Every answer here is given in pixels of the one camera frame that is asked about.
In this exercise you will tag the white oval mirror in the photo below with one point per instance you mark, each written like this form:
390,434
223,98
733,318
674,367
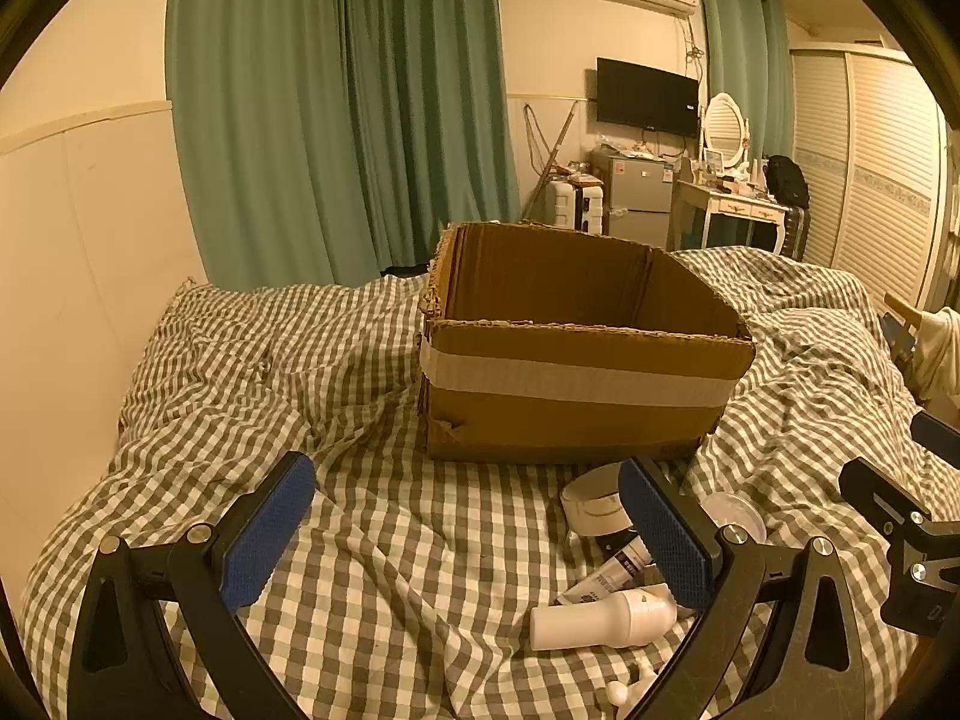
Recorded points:
726,127

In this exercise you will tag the broom stick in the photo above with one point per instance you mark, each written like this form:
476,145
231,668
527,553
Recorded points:
551,157

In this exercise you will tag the white radiator heater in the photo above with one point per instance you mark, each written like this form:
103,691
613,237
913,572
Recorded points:
574,206

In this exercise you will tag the grey small fridge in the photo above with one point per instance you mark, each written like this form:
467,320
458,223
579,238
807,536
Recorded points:
637,195

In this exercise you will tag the white louvred wardrobe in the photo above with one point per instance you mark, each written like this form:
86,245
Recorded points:
877,165

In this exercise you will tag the person's right forearm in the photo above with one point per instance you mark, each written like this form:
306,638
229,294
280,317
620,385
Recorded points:
941,349

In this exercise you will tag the white squeeze tube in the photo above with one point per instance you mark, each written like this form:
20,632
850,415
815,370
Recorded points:
615,566

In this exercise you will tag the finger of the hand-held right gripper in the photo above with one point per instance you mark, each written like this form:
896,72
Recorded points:
937,439
881,491

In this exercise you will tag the white dressing table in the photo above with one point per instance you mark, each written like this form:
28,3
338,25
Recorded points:
731,206

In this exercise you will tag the black wall television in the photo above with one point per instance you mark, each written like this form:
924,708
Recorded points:
645,97

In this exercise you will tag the grey white checked blanket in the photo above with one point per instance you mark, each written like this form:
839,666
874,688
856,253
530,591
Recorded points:
300,390

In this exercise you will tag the dark blue wooden-edged object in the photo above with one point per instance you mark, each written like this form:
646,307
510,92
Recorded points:
898,345

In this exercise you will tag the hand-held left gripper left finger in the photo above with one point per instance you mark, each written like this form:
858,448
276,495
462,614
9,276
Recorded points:
270,532

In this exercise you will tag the white plastic bottle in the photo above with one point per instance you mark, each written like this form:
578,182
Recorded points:
592,615

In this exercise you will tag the green curtain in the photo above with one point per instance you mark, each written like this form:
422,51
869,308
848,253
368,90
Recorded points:
255,127
746,67
435,105

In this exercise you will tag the white tape roll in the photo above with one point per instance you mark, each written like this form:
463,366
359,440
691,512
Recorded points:
596,502

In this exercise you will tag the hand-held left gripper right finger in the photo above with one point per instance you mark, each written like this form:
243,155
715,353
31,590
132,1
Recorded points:
667,532

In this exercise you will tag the brown cardboard box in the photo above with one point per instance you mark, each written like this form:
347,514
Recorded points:
585,345

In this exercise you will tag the black bag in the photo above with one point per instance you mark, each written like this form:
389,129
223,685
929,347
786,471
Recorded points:
787,181

